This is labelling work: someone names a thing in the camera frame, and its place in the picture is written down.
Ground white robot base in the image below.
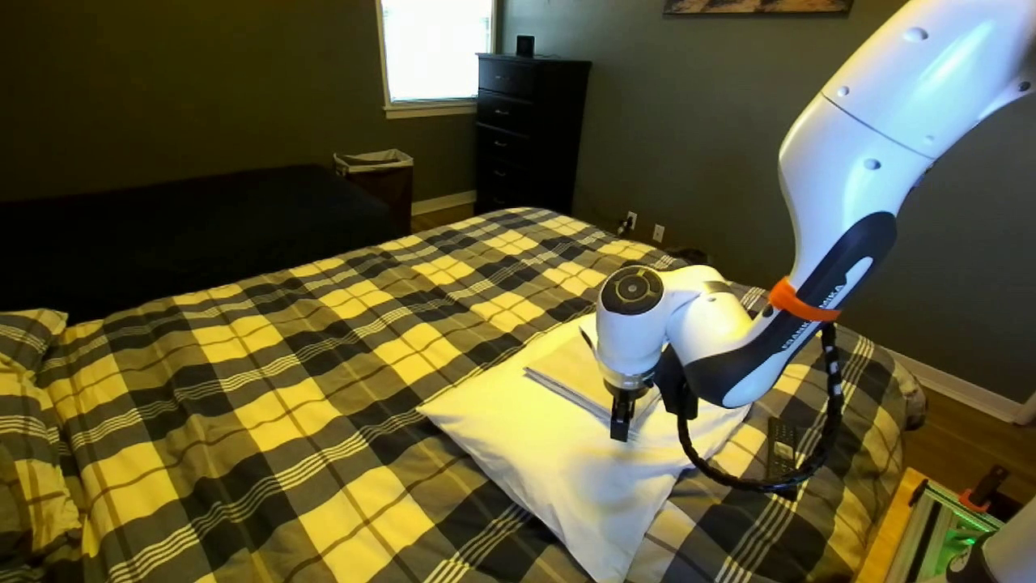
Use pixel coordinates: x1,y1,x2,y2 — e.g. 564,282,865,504
978,499,1036,583

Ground framed wall picture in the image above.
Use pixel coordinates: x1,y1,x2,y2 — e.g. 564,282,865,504
662,0,855,20

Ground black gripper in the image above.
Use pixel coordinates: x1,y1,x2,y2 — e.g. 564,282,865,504
607,376,657,444

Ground small plaid pillow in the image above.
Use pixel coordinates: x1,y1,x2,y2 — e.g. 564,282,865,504
0,305,72,376

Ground yellow grey plaid comforter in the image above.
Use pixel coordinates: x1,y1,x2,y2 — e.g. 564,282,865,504
0,204,932,583

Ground large plaid pillow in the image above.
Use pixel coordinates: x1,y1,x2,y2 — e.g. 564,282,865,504
0,359,91,570

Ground black looped cable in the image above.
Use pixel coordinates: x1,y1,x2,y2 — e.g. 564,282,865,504
674,322,849,499

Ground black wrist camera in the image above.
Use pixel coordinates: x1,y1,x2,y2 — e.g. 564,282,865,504
655,346,703,425

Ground black tall dresser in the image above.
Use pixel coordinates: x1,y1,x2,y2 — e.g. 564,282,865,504
473,52,596,220

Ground white pillow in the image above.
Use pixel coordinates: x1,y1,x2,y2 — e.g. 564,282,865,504
417,312,762,583

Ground green plastic object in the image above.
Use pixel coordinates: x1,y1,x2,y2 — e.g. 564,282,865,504
899,479,1008,583

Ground dark wooden nightstand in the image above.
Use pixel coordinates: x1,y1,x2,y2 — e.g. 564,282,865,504
330,145,417,237

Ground dark low couch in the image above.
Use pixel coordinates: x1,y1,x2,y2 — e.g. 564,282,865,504
0,163,404,325

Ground orange strap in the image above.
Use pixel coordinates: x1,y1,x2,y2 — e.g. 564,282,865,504
769,274,842,328

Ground bright window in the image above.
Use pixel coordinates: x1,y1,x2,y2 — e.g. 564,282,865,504
373,0,504,120

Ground yellow wooden board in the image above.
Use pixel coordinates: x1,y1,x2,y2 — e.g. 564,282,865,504
855,464,932,583

